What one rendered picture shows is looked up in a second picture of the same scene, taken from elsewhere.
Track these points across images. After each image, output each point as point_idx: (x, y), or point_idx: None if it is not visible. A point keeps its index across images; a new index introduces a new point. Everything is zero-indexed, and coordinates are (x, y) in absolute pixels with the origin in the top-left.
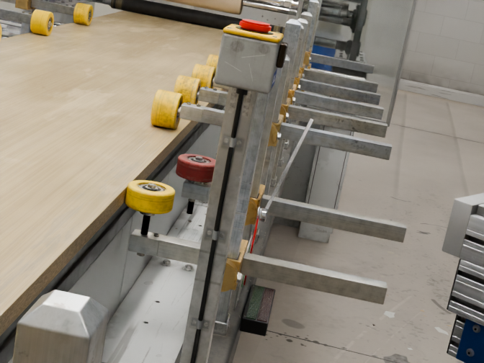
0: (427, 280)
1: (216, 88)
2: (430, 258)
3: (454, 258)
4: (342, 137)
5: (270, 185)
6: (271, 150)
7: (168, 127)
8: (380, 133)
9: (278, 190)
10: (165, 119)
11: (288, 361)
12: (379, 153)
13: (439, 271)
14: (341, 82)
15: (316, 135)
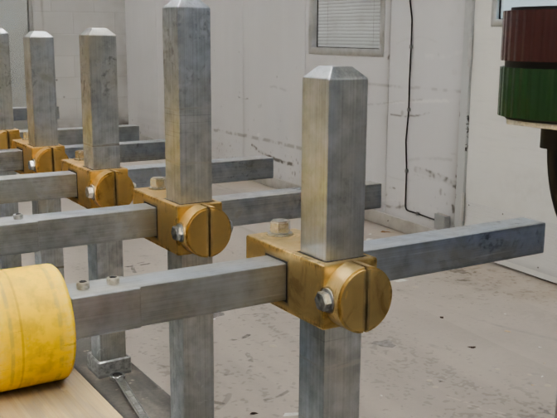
0: (157, 370)
1: (21, 214)
2: (133, 338)
3: (154, 327)
4: (462, 238)
5: (123, 371)
6: (360, 333)
7: (51, 380)
8: (373, 201)
9: (146, 376)
10: (45, 363)
11: None
12: (527, 245)
13: (157, 351)
14: (80, 138)
15: (414, 251)
